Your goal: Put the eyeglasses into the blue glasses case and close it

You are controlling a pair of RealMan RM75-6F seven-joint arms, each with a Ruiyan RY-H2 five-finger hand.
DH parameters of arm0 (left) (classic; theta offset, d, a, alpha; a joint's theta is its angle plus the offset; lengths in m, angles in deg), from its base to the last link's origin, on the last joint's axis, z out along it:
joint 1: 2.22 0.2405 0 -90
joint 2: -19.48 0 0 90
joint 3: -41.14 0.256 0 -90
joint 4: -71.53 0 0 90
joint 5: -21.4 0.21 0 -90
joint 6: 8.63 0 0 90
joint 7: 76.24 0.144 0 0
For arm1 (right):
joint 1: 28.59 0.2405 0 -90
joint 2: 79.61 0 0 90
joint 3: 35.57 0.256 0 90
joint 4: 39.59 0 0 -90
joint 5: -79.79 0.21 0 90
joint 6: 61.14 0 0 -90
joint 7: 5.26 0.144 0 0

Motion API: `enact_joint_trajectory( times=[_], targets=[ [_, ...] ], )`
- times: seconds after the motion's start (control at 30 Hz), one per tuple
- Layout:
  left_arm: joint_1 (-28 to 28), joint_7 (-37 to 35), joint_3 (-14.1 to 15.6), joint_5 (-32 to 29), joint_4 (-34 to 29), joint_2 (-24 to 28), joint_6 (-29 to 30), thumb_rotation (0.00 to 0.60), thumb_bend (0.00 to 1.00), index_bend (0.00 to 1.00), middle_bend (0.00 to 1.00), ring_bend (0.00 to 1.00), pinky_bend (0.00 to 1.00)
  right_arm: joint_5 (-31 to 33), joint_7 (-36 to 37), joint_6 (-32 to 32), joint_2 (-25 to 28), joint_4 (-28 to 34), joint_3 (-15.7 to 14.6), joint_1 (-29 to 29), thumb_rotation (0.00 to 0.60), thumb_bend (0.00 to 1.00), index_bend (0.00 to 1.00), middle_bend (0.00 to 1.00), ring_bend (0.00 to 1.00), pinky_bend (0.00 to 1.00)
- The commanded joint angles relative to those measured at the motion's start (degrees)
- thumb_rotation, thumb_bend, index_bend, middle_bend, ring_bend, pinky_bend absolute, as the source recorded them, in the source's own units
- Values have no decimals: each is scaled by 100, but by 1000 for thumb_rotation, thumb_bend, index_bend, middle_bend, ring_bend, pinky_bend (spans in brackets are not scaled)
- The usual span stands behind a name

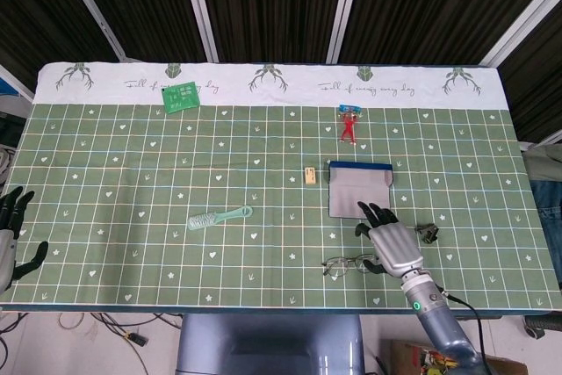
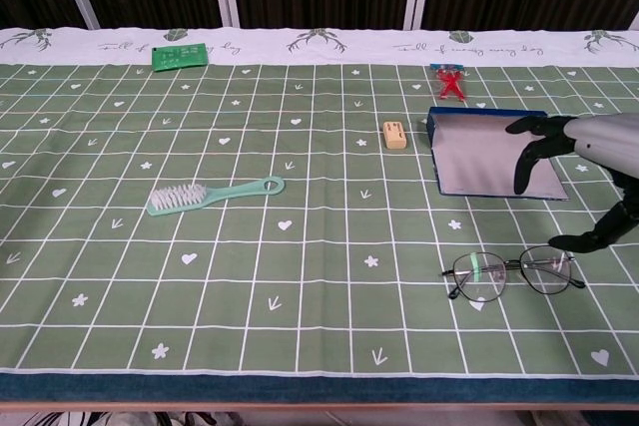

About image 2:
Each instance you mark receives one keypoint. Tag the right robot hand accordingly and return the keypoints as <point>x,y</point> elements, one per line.
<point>599,139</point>

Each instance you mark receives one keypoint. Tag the blue glasses case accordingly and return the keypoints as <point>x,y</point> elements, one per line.
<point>469,156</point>

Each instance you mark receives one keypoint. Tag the black wire-frame eyeglasses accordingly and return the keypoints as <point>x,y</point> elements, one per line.
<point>474,266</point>

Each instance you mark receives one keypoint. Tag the red figure toy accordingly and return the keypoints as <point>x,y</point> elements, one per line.
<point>451,84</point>

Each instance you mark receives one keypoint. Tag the beige eraser block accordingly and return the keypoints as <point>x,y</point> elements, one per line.
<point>394,136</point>

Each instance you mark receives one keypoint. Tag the green grid tablecloth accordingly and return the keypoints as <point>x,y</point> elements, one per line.
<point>319,246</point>

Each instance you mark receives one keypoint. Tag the mint green scrub brush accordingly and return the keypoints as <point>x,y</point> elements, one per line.
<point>224,192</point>

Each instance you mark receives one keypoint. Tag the green circuit board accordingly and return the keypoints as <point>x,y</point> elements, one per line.
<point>180,57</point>

